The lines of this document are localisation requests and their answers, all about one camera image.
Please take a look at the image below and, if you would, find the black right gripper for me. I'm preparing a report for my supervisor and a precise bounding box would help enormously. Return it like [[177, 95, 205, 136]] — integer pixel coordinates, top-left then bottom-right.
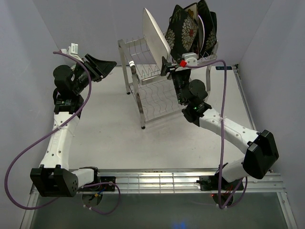
[[161, 57, 190, 105]]

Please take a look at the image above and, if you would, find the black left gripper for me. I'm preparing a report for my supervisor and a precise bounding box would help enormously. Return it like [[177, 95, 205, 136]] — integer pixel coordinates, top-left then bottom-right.
[[72, 54, 116, 94]]

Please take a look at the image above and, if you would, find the white rectangular plate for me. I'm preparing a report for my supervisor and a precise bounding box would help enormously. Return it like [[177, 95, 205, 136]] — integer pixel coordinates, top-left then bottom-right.
[[142, 8, 171, 70]]

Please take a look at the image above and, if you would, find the black floral plate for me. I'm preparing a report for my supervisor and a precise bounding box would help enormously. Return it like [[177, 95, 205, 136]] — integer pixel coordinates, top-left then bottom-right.
[[165, 5, 198, 62], [198, 0, 217, 57]]

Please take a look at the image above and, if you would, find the round white teal-rimmed plate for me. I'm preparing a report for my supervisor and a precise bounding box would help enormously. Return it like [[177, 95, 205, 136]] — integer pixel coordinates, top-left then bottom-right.
[[198, 15, 205, 53]]

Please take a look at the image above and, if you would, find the cream floral square plate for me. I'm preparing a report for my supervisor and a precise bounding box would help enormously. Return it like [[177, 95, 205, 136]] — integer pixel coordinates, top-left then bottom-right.
[[184, 2, 198, 24]]

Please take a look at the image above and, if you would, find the teal square plate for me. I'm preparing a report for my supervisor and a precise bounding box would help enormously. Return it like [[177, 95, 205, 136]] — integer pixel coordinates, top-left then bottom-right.
[[210, 11, 217, 43]]

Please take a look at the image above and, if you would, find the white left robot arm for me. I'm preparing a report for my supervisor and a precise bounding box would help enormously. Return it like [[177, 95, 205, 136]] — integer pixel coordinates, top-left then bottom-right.
[[30, 54, 117, 197]]

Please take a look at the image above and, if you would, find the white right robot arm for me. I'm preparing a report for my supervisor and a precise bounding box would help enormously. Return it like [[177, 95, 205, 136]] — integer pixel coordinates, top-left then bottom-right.
[[171, 69, 279, 189]]

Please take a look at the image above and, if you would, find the stainless steel dish rack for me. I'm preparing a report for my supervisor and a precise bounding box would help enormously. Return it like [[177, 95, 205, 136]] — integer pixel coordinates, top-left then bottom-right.
[[117, 32, 219, 130]]

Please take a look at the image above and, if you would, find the blue table label sticker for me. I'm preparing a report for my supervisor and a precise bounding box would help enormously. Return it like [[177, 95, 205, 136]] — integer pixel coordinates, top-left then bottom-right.
[[215, 66, 232, 71]]

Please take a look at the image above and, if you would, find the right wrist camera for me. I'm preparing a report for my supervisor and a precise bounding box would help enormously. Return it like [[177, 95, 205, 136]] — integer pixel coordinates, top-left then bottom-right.
[[176, 52, 198, 71]]

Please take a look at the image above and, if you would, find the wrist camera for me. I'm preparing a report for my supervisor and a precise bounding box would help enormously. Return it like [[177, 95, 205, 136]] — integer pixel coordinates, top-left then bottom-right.
[[176, 52, 198, 71], [60, 43, 83, 62]]

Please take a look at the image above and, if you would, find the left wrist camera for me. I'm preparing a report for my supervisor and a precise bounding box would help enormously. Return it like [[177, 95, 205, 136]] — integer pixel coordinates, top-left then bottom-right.
[[60, 43, 83, 62]]

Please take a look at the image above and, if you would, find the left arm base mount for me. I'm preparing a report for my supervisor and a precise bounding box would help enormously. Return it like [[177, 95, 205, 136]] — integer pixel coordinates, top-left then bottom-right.
[[90, 176, 116, 192]]

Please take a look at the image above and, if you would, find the aluminium table edge rail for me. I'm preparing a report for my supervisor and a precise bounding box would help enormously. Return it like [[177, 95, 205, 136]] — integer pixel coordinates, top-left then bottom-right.
[[30, 172, 286, 194]]

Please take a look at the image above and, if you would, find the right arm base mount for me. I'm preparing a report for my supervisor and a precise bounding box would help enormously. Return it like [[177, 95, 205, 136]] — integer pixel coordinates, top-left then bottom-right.
[[196, 175, 244, 191]]

